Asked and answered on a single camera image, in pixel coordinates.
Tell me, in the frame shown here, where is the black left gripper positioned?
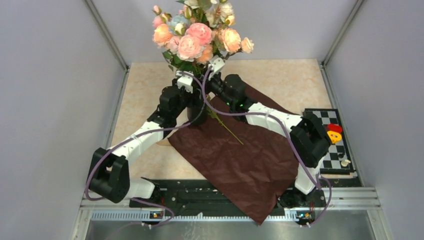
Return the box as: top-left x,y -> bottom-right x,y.
171,78 -> 203,117

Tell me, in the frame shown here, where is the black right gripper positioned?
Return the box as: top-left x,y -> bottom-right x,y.
193,70 -> 233,108

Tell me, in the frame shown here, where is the black cylindrical vase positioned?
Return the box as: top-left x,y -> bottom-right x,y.
187,82 -> 208,126

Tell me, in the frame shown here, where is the brown small rose stem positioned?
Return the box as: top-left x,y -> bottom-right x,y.
207,106 -> 244,145

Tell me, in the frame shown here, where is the colourful artificial flower bunch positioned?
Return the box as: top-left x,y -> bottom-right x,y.
152,0 -> 254,76

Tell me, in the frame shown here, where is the red paper bouquet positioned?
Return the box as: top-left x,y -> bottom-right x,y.
168,98 -> 299,225

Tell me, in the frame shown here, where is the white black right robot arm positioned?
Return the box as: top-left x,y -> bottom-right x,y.
201,73 -> 333,206

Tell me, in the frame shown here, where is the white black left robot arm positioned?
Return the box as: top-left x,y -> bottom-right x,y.
84,72 -> 206,207

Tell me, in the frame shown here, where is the red yellow toy block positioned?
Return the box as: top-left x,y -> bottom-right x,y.
326,123 -> 343,145

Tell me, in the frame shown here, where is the black white checkerboard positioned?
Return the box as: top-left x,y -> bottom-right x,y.
303,108 -> 355,175

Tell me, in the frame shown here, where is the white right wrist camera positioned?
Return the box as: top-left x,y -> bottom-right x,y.
207,55 -> 225,81

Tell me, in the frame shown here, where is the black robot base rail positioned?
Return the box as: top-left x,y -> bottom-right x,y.
127,178 -> 327,217

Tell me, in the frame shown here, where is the white toothed cable duct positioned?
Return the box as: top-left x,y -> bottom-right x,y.
91,208 -> 313,223

